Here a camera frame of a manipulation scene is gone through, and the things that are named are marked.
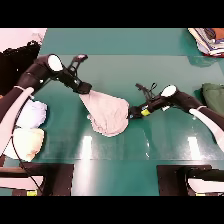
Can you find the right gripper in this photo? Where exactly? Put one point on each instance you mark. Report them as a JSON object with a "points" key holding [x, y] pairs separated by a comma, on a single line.
{"points": [[136, 112]]}

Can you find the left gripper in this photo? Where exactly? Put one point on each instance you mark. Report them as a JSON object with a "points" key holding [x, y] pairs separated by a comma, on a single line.
{"points": [[83, 88]]}

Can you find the beige grey shirt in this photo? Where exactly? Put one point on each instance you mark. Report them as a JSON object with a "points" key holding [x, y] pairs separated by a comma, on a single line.
{"points": [[108, 112]]}

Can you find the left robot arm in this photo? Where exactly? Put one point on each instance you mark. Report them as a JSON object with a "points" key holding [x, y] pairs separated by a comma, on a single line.
{"points": [[36, 75]]}

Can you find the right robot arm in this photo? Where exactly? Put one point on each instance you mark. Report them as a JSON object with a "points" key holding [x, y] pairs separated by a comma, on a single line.
{"points": [[186, 101]]}

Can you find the white garment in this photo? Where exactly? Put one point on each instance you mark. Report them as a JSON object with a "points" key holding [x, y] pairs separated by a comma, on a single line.
{"points": [[32, 114]]}

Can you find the black garment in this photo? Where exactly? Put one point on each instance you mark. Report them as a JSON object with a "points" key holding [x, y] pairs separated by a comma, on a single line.
{"points": [[15, 66]]}

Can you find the green garment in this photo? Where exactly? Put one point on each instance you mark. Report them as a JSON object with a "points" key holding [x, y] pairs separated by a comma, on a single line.
{"points": [[214, 97]]}

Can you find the heap of clothes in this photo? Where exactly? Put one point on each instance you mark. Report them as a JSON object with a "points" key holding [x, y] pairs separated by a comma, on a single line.
{"points": [[208, 40]]}

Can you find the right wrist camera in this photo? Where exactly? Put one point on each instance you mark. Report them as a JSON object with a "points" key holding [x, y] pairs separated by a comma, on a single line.
{"points": [[145, 90]]}

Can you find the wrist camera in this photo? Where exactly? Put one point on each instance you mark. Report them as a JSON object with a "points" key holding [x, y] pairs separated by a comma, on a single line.
{"points": [[78, 59], [145, 90]]}

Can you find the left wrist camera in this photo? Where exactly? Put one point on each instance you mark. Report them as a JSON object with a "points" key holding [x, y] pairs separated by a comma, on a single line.
{"points": [[78, 59]]}

